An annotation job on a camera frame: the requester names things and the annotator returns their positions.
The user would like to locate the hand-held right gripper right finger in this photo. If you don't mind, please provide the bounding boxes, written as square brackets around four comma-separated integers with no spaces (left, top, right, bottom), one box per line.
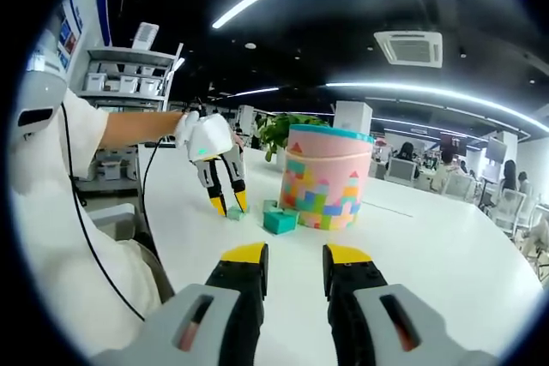
[323,243,501,366]

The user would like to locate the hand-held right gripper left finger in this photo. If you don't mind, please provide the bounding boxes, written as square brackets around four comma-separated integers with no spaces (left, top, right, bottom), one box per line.
[89,242,270,366]

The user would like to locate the teal toy block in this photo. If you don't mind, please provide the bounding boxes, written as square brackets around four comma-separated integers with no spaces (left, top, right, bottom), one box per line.
[262,207,300,236]

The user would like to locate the pink toy storage bucket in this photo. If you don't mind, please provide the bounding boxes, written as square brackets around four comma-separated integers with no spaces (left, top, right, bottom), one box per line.
[278,123,374,232]

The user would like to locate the rows of white storage bins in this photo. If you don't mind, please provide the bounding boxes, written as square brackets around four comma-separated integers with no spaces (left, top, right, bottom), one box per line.
[83,72,164,97]

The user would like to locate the group of white office chairs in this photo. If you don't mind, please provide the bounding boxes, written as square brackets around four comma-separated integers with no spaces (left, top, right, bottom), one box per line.
[383,155,549,255]

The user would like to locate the short ceiling light strip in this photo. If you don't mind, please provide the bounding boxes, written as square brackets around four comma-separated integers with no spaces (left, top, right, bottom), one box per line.
[226,87,280,98]

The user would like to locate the green potted plant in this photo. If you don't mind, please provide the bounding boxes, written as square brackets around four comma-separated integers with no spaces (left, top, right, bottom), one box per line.
[256,112,331,164]

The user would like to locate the white table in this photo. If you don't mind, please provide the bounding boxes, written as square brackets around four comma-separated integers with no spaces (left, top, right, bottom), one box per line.
[136,145,544,366]

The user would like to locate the white armrest office chair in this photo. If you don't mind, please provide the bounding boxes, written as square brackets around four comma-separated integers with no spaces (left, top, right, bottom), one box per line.
[87,202,177,303]

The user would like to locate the grey metal shelf rack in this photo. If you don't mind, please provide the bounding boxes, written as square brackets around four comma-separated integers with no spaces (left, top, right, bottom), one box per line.
[75,42,185,161]

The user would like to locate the stack of white trays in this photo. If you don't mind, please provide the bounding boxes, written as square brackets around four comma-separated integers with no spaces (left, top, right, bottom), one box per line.
[131,21,160,51]

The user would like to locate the white square pillar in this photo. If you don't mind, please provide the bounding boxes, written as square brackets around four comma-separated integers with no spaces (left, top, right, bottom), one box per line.
[334,100,373,135]

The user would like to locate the red display screen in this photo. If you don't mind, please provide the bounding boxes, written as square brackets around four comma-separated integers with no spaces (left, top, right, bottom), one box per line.
[440,134,467,155]

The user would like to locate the person in white shirt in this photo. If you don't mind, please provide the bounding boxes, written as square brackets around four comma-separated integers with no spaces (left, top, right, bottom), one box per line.
[10,89,164,354]

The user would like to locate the white chest device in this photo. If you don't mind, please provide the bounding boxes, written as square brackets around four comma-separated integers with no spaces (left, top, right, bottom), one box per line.
[16,31,68,140]

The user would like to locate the curved ceiling light strip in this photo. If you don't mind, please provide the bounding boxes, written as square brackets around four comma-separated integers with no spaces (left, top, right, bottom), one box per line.
[325,81,549,131]

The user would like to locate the ceiling air conditioner unit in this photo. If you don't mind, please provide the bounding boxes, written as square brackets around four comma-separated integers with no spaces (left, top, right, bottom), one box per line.
[372,30,443,69]

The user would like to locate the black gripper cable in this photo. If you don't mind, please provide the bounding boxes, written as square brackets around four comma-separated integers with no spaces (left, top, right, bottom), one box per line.
[141,98,202,267]

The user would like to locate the black device cable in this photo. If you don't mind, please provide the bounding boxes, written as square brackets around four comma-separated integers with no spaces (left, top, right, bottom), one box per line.
[59,101,146,322]

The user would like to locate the wall-mounted monitor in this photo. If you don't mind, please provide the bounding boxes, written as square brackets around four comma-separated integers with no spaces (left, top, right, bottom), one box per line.
[487,141,509,161]

